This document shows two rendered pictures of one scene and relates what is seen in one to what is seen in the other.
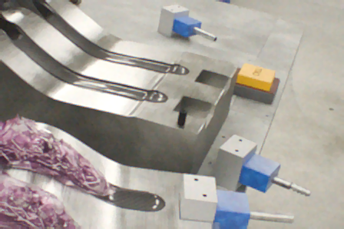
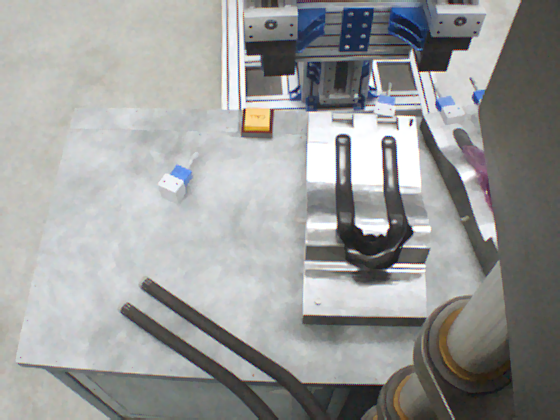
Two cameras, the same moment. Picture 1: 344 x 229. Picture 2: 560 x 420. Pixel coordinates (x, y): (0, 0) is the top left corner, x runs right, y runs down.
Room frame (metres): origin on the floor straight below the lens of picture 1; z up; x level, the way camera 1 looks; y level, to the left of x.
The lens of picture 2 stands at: (1.21, 0.82, 2.09)
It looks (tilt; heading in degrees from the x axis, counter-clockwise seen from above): 60 degrees down; 260
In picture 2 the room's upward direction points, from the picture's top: straight up
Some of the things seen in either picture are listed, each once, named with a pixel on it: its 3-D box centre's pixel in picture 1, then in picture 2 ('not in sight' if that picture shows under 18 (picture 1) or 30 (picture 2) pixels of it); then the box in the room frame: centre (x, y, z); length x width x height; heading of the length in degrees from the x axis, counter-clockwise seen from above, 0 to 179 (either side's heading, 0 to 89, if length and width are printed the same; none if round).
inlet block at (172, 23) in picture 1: (190, 28); (182, 173); (1.30, -0.01, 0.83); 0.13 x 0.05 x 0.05; 53
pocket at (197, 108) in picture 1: (192, 119); (386, 127); (0.80, -0.03, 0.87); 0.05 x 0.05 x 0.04; 78
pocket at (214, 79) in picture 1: (210, 90); (342, 125); (0.91, -0.05, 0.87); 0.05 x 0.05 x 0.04; 78
